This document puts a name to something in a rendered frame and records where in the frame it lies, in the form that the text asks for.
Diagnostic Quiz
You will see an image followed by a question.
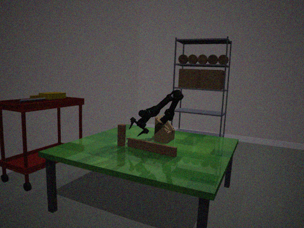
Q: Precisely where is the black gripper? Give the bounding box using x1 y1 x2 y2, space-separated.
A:
129 117 149 136

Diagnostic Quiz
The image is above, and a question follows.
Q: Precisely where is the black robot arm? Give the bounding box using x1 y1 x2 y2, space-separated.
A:
137 90 184 128

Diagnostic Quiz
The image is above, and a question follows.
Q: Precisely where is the brown wooden rail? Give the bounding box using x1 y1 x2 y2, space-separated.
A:
126 138 177 157

